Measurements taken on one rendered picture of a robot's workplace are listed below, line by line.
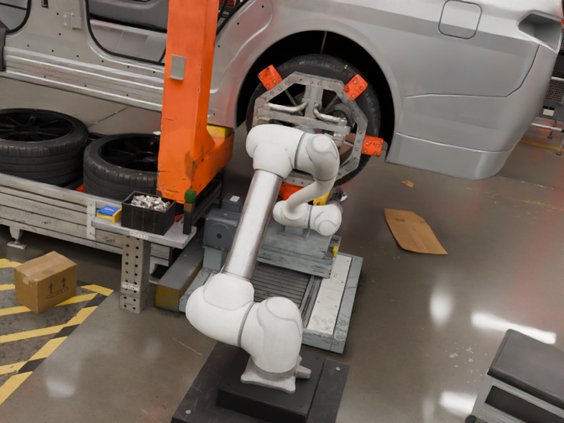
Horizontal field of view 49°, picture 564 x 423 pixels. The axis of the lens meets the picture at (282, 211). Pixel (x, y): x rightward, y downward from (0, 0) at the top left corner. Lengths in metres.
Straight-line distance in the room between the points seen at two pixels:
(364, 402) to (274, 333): 0.85
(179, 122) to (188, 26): 0.41
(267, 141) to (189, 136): 0.68
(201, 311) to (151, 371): 0.70
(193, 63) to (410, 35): 1.00
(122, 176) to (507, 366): 1.95
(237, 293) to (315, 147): 0.54
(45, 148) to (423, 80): 1.95
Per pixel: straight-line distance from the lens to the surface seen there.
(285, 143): 2.08
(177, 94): 2.67
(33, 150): 3.44
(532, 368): 2.64
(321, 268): 3.24
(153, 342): 2.82
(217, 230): 3.01
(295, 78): 2.89
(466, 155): 3.09
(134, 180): 3.13
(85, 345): 2.81
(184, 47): 2.62
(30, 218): 3.38
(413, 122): 3.04
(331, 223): 2.53
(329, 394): 2.24
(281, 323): 1.95
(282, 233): 3.31
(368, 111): 2.96
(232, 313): 2.01
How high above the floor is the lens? 1.76
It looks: 26 degrees down
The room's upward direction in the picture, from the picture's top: 9 degrees clockwise
